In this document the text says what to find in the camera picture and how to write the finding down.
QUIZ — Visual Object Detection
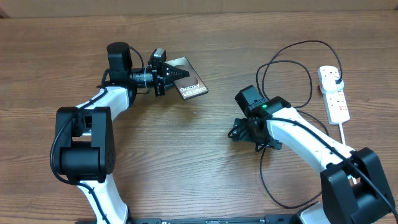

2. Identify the Galaxy smartphone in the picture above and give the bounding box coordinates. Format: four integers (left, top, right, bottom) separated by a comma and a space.
166, 57, 208, 100

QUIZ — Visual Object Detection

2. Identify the black USB charging cable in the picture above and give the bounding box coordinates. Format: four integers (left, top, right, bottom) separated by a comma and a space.
255, 40, 344, 210

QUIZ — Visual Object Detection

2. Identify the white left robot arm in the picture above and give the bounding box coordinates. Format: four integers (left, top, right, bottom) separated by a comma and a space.
50, 42, 190, 223

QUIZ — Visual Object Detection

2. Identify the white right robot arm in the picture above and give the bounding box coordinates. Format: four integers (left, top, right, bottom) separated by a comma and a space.
228, 85, 397, 223

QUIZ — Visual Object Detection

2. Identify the white charger adapter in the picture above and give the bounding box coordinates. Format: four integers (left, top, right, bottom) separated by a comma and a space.
320, 77, 345, 94

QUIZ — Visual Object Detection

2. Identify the white power strip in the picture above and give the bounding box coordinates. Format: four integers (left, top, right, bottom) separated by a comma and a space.
317, 65, 351, 126

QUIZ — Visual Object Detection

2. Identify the white power strip cord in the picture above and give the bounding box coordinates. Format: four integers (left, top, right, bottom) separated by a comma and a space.
338, 122, 358, 185

